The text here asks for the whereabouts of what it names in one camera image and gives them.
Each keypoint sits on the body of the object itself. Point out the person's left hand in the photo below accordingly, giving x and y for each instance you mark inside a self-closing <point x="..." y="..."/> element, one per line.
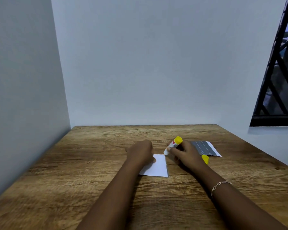
<point x="139" y="152"/>

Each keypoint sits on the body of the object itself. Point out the person's right hand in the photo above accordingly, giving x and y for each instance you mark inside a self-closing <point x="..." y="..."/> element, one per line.
<point x="188" y="156"/>

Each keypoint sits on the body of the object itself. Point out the person's left thumb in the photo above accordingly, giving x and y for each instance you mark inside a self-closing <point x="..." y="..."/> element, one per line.
<point x="153" y="159"/>

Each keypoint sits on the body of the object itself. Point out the person's right thumb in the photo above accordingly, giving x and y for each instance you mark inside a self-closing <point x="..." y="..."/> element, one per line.
<point x="174" y="154"/>

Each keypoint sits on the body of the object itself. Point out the white paper sheet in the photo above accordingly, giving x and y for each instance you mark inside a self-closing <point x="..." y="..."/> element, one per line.
<point x="157" y="168"/>

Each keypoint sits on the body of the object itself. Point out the white glue stick yellow base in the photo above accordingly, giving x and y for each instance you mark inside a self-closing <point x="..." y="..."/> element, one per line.
<point x="174" y="144"/>

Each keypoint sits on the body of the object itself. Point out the person's right forearm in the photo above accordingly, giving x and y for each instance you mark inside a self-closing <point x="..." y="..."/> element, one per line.
<point x="232" y="203"/>

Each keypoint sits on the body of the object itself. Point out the person's left forearm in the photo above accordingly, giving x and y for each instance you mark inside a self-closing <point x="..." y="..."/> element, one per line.
<point x="111" y="201"/>

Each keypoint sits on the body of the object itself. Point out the yellow glue stick cap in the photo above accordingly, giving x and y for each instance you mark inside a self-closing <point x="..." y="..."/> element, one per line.
<point x="205" y="159"/>

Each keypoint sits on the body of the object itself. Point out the grey striped paper sheet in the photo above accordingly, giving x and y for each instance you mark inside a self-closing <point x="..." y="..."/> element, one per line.
<point x="206" y="148"/>

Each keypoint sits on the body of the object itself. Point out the black window grille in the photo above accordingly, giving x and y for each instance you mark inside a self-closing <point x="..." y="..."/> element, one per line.
<point x="276" y="76"/>

